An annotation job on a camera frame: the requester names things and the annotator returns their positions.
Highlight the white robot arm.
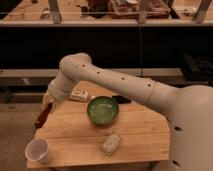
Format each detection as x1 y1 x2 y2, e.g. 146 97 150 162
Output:
47 53 213 171

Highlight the white ceramic cup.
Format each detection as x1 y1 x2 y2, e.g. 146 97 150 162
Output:
25 138 49 164

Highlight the green ceramic bowl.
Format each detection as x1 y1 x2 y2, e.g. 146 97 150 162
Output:
87 96 119 126

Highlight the small white box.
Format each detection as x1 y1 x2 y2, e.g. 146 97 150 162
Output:
69 89 89 102

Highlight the wooden table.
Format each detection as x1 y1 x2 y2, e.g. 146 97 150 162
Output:
26 78 180 169

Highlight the white wrapped packet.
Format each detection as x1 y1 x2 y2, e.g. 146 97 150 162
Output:
101 132 122 156

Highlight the wooden workbench shelf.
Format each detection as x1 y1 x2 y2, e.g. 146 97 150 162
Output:
0 0 213 27

